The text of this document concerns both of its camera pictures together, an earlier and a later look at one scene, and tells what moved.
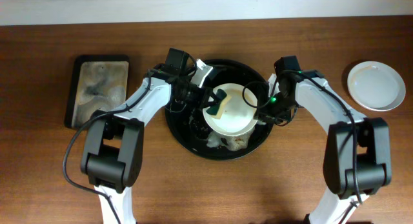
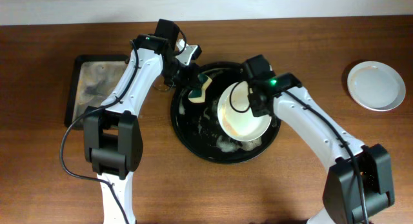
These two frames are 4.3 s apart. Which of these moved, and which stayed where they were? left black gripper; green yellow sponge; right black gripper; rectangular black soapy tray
Moved: green yellow sponge; right black gripper; left black gripper
Stayed: rectangular black soapy tray
